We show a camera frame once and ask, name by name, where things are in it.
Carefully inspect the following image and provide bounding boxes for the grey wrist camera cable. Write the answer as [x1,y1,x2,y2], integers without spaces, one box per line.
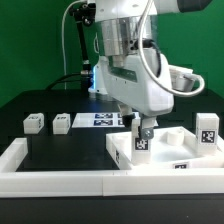
[137,0,206,98]

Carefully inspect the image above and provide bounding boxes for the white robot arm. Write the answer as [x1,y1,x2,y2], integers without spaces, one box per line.
[88,0,212,140]

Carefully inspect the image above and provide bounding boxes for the white cable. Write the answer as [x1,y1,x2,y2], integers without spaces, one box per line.
[61,0,87,90]

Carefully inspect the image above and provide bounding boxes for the white U-shaped obstacle fence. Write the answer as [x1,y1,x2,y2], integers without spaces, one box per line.
[0,138,224,198]

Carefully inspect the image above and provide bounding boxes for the black cable bundle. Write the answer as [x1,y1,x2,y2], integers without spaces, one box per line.
[45,73,91,92]

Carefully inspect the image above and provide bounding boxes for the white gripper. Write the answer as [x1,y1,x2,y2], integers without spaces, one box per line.
[99,55,174,140]

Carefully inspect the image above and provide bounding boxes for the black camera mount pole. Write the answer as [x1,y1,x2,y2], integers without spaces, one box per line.
[69,3,96,79]

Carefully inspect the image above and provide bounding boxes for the white tag sheet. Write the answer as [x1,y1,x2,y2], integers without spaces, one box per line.
[71,112,159,129]

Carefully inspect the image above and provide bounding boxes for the white square table top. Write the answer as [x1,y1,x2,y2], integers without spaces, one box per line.
[106,127,224,171]

